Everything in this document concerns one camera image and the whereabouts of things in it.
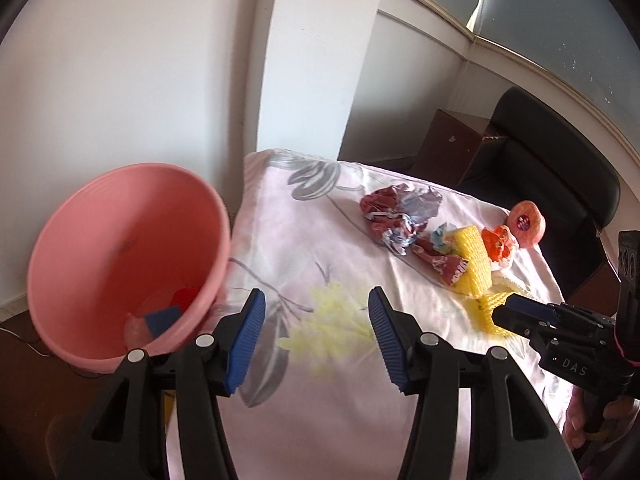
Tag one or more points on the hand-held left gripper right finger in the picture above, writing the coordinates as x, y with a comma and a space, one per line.
387, 340

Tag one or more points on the light blue wrapper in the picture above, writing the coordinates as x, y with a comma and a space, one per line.
441, 237

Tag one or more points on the orange and white wrapper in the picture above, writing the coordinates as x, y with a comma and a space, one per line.
497, 245

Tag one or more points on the silver foil wrapper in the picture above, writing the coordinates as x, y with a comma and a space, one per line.
395, 210

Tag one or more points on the frosted glass window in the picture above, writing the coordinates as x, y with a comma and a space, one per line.
550, 10

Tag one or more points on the pink floral cloth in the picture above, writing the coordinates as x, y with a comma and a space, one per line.
325, 410

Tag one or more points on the apple with sticker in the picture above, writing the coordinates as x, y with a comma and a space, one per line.
527, 222

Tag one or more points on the yellow printed box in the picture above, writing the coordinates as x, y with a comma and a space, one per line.
170, 407

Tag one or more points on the dark red snack wrapper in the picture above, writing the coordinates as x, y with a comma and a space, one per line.
445, 262

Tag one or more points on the blue foam net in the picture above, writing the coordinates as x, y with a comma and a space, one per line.
162, 320

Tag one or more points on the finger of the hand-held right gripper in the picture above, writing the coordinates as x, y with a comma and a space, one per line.
515, 325
575, 320

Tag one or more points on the black leather armchair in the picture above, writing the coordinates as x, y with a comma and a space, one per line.
550, 170

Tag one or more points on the brown wooden cabinet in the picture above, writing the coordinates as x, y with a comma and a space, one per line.
445, 145

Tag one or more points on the person's right hand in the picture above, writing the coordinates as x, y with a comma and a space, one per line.
575, 410

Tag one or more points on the yellow foam net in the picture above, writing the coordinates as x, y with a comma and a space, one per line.
472, 260
487, 305

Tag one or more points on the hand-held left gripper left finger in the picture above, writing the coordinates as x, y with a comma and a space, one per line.
245, 345

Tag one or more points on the pink plastic basin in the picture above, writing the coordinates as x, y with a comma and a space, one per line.
125, 240

